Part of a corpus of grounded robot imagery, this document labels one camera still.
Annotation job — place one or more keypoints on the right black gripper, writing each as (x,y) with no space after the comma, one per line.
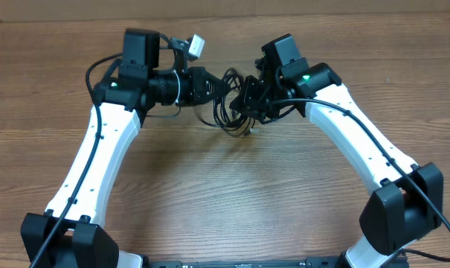
(255,94)

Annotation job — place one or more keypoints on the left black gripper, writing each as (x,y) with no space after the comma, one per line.
(197,85)

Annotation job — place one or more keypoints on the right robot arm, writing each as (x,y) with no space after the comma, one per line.
(405,198)

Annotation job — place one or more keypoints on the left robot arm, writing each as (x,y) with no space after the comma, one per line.
(151,69)

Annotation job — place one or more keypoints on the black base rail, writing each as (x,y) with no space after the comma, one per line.
(310,262)

